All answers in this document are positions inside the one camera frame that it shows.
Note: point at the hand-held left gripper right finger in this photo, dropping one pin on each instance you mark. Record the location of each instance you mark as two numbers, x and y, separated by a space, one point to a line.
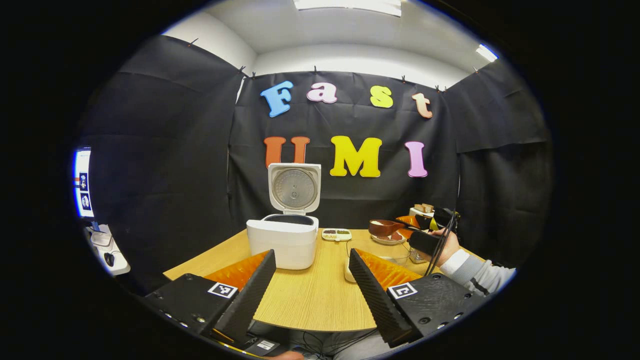
377 300

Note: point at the long ceiling light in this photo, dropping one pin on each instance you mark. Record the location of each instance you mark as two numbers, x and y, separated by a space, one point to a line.
350 6

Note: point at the white side table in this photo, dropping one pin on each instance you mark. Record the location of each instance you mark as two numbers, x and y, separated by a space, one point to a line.
120 260

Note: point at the small ceiling light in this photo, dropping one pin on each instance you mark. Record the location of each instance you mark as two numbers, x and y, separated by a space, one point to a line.
486 52

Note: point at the black computer mouse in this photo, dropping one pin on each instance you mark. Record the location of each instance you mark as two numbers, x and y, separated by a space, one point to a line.
109 259

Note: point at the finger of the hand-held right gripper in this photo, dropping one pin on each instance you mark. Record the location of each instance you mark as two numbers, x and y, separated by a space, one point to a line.
412 222

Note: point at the white toaster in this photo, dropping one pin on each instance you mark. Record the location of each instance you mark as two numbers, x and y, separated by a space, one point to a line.
415 213

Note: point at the white divided condiment dish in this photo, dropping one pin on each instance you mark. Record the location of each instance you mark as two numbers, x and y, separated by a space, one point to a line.
336 234

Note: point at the brown wooden spoon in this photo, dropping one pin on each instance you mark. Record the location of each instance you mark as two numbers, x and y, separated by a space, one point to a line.
382 229

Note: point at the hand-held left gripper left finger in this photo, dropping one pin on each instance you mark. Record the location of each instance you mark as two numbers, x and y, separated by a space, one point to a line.
247 300

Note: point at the computer monitor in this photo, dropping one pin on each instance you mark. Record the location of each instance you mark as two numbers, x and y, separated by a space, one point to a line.
83 182

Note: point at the clear box of rice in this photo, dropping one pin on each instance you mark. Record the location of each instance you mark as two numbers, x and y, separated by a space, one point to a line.
395 257

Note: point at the white round plate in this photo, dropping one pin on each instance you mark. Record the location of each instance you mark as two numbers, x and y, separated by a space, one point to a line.
387 241

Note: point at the white rice cooker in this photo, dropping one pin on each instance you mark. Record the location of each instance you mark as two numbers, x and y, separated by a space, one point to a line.
282 245

